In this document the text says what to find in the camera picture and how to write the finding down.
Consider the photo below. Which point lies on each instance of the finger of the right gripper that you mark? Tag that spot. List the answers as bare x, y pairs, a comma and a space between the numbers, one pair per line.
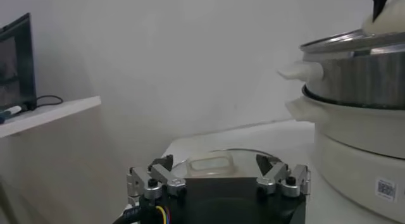
379, 0

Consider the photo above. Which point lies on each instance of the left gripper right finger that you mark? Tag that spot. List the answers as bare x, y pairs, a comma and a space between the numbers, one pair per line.
278, 177

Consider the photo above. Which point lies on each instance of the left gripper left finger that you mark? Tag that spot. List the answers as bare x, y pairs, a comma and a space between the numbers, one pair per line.
158, 177

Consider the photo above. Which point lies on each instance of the white steamed baozi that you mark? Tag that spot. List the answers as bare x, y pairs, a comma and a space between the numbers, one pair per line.
392, 19

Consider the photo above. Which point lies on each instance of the round glass pot lid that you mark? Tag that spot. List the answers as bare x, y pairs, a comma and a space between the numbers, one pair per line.
210, 163

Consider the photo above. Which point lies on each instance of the perforated steel steamer basket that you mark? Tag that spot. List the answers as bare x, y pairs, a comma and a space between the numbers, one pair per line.
364, 76

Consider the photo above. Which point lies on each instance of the cream electric cooking pot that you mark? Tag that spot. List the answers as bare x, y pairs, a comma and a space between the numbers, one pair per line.
354, 143

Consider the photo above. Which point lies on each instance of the white side table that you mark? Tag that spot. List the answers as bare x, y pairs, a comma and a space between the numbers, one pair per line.
47, 113

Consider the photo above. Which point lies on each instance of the small white object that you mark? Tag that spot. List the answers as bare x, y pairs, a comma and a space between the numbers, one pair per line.
14, 109

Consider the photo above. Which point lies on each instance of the small dark blue object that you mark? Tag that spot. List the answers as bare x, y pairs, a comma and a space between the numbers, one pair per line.
3, 117

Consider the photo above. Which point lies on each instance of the black computer monitor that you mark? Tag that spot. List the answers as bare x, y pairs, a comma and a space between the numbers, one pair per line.
17, 64

